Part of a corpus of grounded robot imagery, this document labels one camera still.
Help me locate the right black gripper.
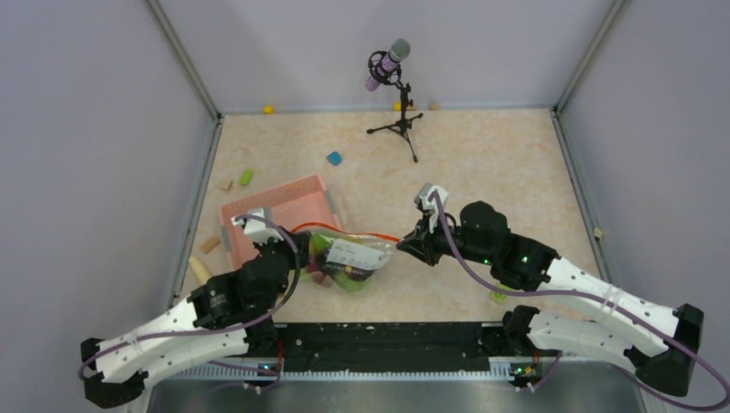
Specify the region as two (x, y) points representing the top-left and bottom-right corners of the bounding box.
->
(399, 206), (495, 266)

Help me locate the clear zip top bag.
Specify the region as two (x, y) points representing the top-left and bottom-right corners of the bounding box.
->
(294, 222), (400, 293)

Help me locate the pink plastic basket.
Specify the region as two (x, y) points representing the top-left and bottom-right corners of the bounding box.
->
(219, 175), (341, 269)

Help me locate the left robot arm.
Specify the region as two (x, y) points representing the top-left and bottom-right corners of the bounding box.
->
(80, 231), (312, 409)

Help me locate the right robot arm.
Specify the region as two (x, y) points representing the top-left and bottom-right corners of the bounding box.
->
(397, 199), (703, 398)

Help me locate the wooden rectangular block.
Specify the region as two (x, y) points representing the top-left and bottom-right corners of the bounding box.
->
(199, 236), (221, 255)

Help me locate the wooden cylinder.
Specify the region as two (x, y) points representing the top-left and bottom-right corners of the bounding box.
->
(188, 256), (213, 287)

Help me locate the green lego brick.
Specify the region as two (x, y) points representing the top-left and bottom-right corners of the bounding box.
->
(490, 284), (511, 305)

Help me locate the small wooden cube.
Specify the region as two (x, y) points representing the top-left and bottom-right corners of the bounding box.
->
(218, 180), (233, 191)

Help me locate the green block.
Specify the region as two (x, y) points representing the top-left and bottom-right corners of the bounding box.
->
(238, 169), (254, 187)

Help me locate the blue block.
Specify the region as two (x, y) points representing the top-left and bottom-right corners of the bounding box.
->
(325, 151), (343, 166)

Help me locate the microphone on tripod stand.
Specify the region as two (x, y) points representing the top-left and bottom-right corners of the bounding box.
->
(364, 38), (425, 164)

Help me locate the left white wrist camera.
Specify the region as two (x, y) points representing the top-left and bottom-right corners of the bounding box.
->
(230, 207), (284, 245)

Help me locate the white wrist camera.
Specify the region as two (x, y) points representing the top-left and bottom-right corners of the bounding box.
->
(230, 207), (284, 245)
(414, 182), (449, 215)

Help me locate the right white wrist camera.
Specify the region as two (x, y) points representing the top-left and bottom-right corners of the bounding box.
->
(414, 182), (449, 215)

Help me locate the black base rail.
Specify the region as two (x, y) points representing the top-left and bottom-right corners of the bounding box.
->
(222, 322), (548, 374)

